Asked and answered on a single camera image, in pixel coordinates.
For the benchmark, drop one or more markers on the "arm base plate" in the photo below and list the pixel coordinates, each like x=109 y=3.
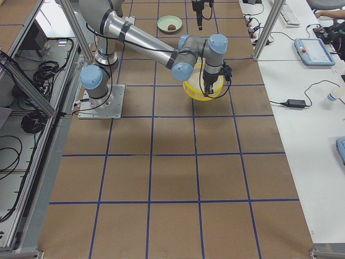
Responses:
x=110 y=106
x=130 y=19

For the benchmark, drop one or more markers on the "aluminium frame post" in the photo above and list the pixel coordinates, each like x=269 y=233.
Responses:
x=269 y=24

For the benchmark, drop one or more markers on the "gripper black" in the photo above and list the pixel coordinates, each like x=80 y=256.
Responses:
x=198 y=8
x=209 y=78

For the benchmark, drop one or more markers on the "black power adapter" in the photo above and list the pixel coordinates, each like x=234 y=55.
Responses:
x=295 y=103

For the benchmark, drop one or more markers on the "light green plate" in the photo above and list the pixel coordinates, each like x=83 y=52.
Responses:
x=169 y=24

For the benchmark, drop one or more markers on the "yellow steamer top layer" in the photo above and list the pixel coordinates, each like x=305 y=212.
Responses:
x=194 y=87

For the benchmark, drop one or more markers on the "blue teach pendant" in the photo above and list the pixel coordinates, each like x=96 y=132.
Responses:
x=340 y=145
x=313 y=52

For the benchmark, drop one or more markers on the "paper cup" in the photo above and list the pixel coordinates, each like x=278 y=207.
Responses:
x=334 y=96

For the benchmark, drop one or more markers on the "brown bun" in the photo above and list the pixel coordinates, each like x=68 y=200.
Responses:
x=171 y=27

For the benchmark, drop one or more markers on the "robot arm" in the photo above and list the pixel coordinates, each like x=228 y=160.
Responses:
x=106 y=18

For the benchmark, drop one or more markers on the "white keyboard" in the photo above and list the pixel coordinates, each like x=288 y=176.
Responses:
x=288 y=18

